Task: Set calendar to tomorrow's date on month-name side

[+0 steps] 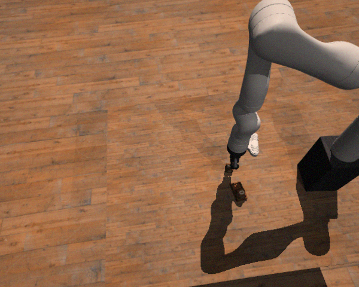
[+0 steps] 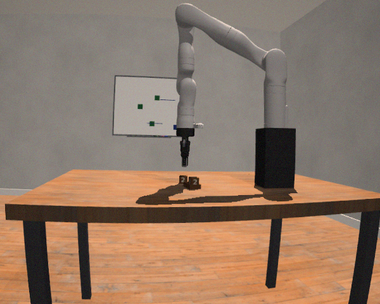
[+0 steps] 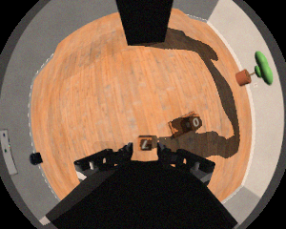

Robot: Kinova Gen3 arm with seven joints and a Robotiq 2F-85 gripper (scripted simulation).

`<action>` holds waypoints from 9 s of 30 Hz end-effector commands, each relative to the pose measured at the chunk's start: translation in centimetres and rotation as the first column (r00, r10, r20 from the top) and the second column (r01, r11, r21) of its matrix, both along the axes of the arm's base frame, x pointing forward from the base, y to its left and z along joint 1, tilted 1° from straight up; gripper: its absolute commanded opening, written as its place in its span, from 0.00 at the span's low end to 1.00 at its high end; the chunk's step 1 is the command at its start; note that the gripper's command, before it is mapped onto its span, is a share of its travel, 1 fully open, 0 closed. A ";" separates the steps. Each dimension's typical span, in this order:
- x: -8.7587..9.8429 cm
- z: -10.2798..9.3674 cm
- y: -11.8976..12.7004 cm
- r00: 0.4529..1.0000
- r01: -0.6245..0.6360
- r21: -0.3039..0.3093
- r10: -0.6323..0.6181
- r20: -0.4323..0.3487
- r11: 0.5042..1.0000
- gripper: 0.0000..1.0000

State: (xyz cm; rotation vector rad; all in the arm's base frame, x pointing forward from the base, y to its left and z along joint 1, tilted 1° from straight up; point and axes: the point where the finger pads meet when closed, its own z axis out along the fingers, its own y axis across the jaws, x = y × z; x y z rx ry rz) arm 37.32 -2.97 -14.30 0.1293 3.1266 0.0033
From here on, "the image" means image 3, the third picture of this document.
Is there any brown rectangular tray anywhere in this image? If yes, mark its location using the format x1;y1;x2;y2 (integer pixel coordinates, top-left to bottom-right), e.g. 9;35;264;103
168;111;195;138

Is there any small brown cube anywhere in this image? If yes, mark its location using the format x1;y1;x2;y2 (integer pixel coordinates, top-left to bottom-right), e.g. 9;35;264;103
138;135;153;151
184;114;202;131

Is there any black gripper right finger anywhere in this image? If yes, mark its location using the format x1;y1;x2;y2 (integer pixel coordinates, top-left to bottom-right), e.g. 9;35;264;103
153;142;215;186

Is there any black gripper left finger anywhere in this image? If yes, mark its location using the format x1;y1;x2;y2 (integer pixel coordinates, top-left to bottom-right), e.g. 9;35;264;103
73;142;133;182

